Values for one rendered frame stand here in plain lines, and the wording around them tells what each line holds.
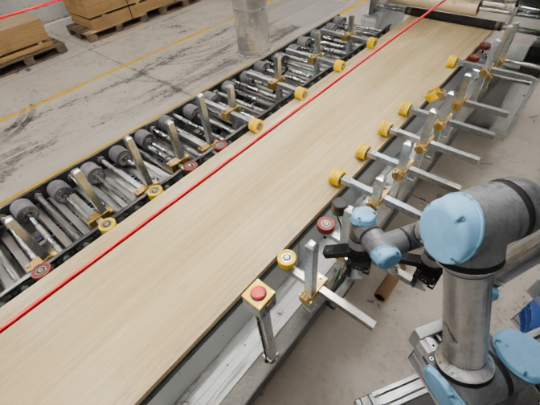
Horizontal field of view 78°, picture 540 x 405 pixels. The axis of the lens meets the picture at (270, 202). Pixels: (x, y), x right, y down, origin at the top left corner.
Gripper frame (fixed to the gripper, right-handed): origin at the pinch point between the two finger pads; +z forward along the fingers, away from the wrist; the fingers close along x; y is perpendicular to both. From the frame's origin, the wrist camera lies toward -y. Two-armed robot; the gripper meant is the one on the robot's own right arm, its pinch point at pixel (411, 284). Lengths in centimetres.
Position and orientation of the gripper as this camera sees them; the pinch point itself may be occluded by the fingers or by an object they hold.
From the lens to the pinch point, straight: 149.8
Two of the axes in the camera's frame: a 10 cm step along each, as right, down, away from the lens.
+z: 0.7, 6.8, 7.3
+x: 6.5, -5.9, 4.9
